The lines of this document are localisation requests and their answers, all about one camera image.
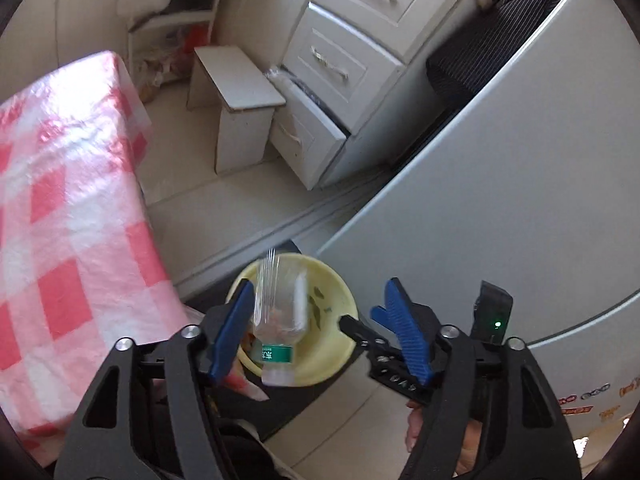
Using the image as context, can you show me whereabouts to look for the clear plastic water bottle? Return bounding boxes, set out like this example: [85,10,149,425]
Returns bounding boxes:
[252,249,309,387]

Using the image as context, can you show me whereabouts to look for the person's right hand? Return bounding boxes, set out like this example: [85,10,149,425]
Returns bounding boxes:
[404,398,484,478]

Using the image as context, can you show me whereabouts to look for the pink checkered tablecloth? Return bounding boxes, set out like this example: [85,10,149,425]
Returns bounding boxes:
[1,51,188,466]

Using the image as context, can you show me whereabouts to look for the white refrigerator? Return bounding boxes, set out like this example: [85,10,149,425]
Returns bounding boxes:
[319,0,639,437]

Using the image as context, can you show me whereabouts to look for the white drawer cabinet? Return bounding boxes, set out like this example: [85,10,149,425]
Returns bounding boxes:
[268,0,492,190]

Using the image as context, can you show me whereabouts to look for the dark striped cloth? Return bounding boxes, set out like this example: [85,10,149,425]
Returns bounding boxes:
[426,0,560,110]

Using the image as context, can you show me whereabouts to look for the small white step stool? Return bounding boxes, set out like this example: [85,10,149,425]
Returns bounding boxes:
[186,46,286,176]

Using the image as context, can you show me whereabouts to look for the white shelf trolley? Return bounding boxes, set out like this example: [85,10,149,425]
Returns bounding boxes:
[125,0,221,77]

